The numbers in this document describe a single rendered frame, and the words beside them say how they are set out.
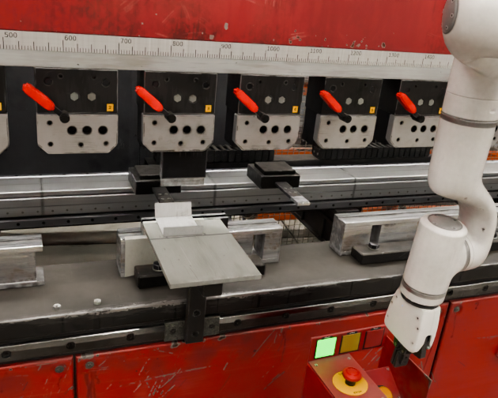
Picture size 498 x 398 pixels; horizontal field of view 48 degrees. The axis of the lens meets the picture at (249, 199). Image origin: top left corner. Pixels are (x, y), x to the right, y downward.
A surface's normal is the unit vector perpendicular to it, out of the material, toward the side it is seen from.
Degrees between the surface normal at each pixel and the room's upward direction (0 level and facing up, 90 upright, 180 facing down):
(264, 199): 90
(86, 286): 0
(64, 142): 90
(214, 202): 90
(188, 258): 0
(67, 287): 0
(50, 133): 90
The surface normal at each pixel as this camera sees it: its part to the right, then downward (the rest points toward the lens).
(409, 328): -0.88, 0.09
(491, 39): -0.18, 0.78
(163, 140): 0.35, 0.38
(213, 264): 0.10, -0.92
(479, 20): -0.39, 0.40
